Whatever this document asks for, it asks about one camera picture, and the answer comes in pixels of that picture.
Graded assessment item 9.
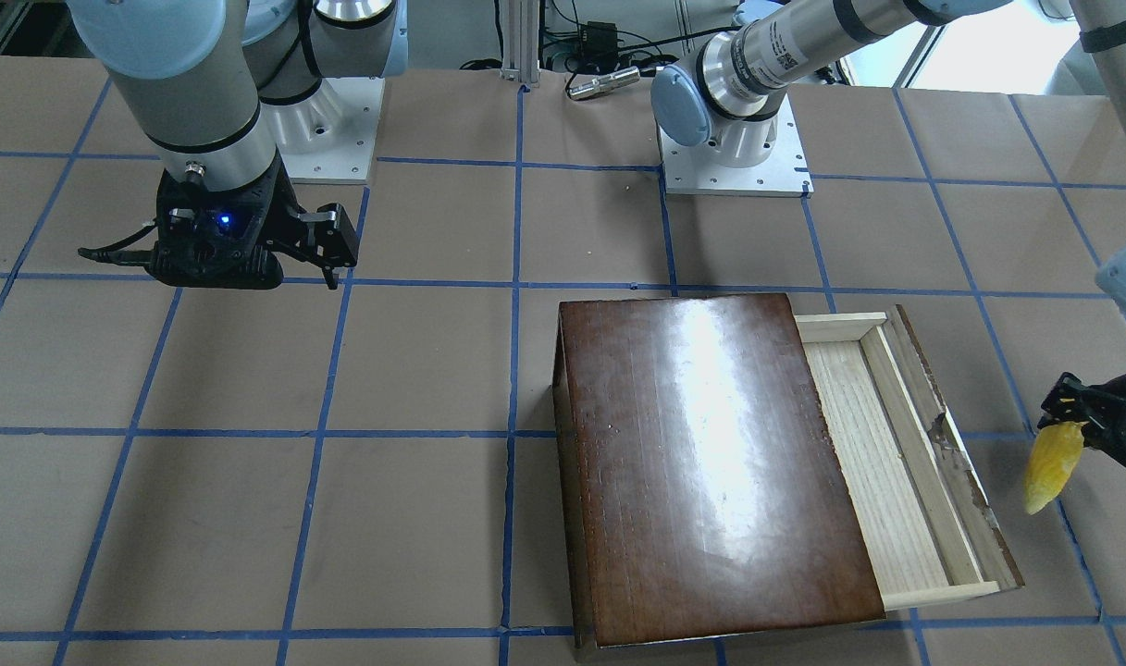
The black idle gripper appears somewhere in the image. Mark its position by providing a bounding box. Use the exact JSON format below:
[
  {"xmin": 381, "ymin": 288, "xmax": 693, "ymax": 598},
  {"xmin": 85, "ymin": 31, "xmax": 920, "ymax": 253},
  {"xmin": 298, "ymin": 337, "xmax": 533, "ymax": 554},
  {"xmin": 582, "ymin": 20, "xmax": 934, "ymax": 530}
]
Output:
[{"xmin": 155, "ymin": 151, "xmax": 359, "ymax": 290}]

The black gripper near drawer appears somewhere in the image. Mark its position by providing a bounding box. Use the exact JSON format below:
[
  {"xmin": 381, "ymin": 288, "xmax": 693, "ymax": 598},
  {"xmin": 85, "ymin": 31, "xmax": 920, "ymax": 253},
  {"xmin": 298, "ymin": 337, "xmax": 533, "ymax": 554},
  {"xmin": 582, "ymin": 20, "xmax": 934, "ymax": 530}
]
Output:
[{"xmin": 1039, "ymin": 372, "xmax": 1126, "ymax": 468}]

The yellow corn cob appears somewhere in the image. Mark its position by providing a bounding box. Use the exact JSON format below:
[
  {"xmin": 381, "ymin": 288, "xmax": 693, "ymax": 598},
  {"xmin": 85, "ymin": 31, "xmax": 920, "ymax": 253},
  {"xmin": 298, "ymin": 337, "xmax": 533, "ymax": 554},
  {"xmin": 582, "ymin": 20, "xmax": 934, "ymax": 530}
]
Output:
[{"xmin": 1022, "ymin": 421, "xmax": 1085, "ymax": 515}]

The wooden drawer with white handle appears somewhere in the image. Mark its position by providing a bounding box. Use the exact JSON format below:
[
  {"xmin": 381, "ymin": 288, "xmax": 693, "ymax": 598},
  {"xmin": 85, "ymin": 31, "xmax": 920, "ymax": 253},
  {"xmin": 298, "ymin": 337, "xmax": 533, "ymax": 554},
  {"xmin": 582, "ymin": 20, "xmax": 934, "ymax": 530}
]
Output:
[{"xmin": 796, "ymin": 307, "xmax": 1025, "ymax": 611}]

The silver robot arm near drawer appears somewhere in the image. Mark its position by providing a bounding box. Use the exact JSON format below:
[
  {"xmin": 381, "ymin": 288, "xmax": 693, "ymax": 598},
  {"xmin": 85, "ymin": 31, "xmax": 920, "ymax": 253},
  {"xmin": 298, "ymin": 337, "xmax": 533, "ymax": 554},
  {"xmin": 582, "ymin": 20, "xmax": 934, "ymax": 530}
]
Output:
[{"xmin": 650, "ymin": 1, "xmax": 1126, "ymax": 468}]

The dark wooden drawer cabinet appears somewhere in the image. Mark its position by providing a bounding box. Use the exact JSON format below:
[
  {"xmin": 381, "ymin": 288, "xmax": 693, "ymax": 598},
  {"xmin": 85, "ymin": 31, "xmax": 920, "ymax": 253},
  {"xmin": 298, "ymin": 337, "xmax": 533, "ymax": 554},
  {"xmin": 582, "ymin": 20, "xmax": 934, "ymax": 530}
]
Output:
[{"xmin": 551, "ymin": 292, "xmax": 887, "ymax": 660}]

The silver flashlight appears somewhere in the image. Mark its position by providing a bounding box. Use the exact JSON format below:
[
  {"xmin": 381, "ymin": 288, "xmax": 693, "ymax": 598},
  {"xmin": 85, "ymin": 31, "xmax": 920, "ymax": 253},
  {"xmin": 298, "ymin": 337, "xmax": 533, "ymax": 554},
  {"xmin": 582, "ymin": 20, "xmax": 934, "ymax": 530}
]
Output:
[{"xmin": 565, "ymin": 66, "xmax": 640, "ymax": 103}]

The black power adapter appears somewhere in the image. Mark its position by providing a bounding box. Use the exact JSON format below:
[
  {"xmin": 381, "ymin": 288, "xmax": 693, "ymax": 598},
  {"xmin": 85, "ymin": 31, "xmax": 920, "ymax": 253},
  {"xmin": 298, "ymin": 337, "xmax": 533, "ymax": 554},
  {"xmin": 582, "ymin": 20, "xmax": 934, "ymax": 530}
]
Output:
[{"xmin": 578, "ymin": 21, "xmax": 619, "ymax": 59}]

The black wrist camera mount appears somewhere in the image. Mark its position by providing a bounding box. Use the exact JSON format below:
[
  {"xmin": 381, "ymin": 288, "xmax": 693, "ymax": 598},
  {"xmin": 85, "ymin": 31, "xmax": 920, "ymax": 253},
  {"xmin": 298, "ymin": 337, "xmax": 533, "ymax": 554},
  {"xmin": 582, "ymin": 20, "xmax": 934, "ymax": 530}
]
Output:
[{"xmin": 144, "ymin": 206, "xmax": 284, "ymax": 290}]

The aluminium frame post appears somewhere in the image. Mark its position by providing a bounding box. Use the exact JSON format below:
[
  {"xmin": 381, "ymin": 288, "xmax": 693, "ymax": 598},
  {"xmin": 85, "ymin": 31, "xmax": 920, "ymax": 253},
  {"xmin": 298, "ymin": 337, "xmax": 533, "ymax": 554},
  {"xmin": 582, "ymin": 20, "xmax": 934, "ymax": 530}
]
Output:
[{"xmin": 498, "ymin": 1, "xmax": 544, "ymax": 90}]

